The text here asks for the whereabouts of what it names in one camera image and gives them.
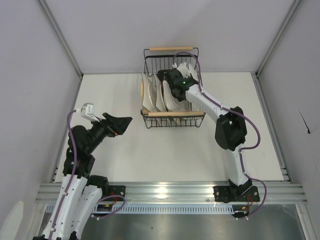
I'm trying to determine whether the white rectangular plate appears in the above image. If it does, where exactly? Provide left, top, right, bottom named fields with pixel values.
left=162, top=80, right=189, bottom=112

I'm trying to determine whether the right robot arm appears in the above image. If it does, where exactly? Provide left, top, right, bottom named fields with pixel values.
left=163, top=68, right=253, bottom=203

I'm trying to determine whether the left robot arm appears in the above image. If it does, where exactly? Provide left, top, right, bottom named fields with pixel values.
left=34, top=109, right=133, bottom=240

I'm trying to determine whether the black square dish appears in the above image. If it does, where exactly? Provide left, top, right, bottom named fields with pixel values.
left=156, top=69, right=168, bottom=82

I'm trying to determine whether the white square plate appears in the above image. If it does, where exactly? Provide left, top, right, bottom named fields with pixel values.
left=141, top=72, right=154, bottom=113
left=154, top=75, right=167, bottom=112

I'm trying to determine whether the white square plate far left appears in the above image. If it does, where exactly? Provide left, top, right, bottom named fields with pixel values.
left=141, top=72, right=154, bottom=113

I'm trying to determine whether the wooden plate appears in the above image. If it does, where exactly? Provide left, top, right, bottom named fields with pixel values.
left=140, top=79, right=144, bottom=103

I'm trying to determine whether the black wire dish rack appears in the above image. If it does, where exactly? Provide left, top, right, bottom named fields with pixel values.
left=140, top=46, right=205, bottom=129

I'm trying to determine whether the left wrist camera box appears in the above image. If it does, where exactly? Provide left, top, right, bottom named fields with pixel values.
left=75, top=103, right=99, bottom=122

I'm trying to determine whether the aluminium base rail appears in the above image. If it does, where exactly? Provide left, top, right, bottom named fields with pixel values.
left=34, top=181, right=308, bottom=203

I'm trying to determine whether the white slotted cable duct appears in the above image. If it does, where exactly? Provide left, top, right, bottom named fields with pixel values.
left=44, top=204, right=236, bottom=215

